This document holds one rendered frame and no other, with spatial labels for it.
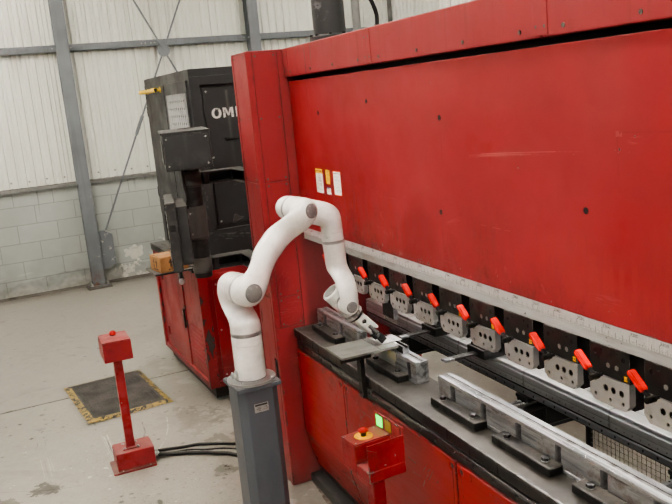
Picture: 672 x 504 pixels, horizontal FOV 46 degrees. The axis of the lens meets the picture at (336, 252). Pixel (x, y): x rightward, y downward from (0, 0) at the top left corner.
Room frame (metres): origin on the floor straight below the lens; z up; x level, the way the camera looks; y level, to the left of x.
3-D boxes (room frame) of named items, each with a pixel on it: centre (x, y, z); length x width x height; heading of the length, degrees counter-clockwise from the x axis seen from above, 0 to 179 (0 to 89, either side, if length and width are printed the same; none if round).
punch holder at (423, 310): (2.95, -0.35, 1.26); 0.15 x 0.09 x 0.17; 23
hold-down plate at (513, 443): (2.35, -0.54, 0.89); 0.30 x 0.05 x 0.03; 23
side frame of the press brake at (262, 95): (4.26, 0.01, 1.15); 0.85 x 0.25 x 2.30; 113
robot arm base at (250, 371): (2.96, 0.38, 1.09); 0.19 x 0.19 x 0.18
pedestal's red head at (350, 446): (2.79, -0.07, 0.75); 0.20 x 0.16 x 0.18; 28
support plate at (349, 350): (3.24, -0.07, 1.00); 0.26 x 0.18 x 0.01; 113
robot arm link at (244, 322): (2.99, 0.39, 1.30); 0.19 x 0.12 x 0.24; 34
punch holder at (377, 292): (3.32, -0.20, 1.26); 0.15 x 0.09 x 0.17; 23
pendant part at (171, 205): (4.20, 0.82, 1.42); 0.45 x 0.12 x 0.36; 12
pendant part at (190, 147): (4.26, 0.75, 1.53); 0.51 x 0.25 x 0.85; 12
